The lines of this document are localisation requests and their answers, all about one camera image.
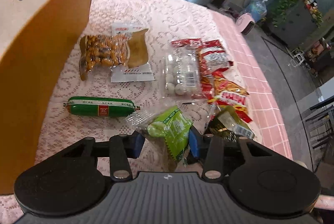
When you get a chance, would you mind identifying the clear quail egg packet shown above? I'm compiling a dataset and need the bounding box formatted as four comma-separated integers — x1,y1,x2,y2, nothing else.
160,47,205,103

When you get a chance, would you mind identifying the trailing ivy plant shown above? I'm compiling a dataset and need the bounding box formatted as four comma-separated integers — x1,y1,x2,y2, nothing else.
271,0,323,27

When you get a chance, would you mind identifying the green candy snack packet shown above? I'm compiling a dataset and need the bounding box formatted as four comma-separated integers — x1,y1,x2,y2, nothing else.
126,104,193,171

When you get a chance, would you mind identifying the white gluten snack packet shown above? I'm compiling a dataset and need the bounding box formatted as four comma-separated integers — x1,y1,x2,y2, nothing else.
110,22,154,83

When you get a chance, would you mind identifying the dark grey cabinet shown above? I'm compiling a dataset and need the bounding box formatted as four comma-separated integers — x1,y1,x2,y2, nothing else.
267,0,318,50

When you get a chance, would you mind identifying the blue water jug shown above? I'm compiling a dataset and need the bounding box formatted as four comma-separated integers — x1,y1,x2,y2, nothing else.
245,0,268,23

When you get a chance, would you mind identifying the red silver snack bag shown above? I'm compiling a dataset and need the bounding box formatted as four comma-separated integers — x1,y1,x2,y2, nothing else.
170,38,233,77

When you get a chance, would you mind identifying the red yellow Mimi packet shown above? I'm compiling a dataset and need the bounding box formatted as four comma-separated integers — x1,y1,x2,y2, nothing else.
200,70,253,123

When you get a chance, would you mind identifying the white lace table cover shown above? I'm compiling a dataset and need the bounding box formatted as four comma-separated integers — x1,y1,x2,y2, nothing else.
0,0,246,224

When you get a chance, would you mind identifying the orange cardboard box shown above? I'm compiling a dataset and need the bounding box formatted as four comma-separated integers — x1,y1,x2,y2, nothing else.
1,0,91,195

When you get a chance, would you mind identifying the brown nuts vacuum packet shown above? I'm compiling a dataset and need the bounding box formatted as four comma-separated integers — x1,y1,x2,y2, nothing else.
78,28,149,82

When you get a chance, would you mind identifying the dark green pickle packet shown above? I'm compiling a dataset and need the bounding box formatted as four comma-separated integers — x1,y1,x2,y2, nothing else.
203,104,255,142

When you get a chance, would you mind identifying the green sausage snack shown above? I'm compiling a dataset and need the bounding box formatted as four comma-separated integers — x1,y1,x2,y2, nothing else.
63,96,140,118

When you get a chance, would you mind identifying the small white step stool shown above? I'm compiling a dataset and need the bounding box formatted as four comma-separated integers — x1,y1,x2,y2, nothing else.
288,48,305,68

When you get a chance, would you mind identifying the pink checkered tablecloth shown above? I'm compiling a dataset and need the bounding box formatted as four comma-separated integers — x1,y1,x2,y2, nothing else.
208,8,334,212

